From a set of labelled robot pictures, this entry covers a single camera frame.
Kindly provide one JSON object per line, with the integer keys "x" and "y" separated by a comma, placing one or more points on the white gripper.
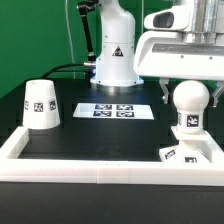
{"x": 178, "y": 43}

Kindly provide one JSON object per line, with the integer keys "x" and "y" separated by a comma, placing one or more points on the white lamp bulb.
{"x": 190, "y": 99}

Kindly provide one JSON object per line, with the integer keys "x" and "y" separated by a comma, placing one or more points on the white lamp base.
{"x": 191, "y": 148}

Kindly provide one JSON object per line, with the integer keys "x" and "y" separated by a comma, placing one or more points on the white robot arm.
{"x": 115, "y": 64}

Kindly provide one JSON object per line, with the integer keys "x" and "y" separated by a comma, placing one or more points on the white lamp shade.
{"x": 40, "y": 105}

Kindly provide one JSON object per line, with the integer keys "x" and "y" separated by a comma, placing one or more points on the white marker sheet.
{"x": 113, "y": 111}

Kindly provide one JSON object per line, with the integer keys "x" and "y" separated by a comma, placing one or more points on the white U-shaped fence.
{"x": 15, "y": 169}

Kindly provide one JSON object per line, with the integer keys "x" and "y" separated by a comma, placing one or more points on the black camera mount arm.
{"x": 84, "y": 8}

